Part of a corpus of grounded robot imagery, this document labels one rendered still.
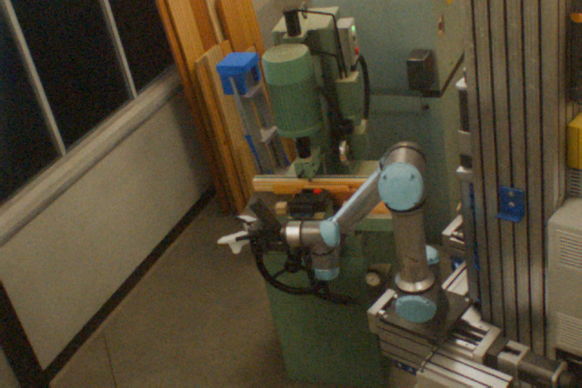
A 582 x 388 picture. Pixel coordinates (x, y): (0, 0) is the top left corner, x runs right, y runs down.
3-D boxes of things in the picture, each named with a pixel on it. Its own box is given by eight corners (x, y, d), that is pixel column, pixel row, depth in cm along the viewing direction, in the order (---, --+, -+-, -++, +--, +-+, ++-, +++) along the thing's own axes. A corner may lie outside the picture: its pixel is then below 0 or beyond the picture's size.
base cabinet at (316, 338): (286, 380, 348) (255, 254, 312) (318, 295, 394) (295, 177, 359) (386, 390, 333) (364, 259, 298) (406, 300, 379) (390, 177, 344)
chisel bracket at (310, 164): (296, 181, 302) (293, 163, 298) (306, 163, 313) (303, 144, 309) (315, 182, 299) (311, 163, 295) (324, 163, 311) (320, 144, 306)
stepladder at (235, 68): (277, 266, 423) (209, 70, 370) (295, 238, 442) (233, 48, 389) (304, 267, 415) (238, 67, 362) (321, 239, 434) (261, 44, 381)
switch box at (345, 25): (339, 66, 306) (333, 28, 298) (345, 55, 314) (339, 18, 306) (354, 65, 304) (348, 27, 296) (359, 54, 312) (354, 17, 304)
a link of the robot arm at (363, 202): (406, 119, 223) (315, 222, 251) (401, 138, 214) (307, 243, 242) (437, 142, 224) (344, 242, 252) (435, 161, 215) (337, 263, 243)
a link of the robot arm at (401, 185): (440, 296, 240) (425, 144, 213) (436, 330, 228) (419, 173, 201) (402, 295, 244) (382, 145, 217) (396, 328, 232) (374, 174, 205)
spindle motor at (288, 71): (271, 139, 290) (254, 64, 275) (284, 117, 304) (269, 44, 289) (316, 139, 284) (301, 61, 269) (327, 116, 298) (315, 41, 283)
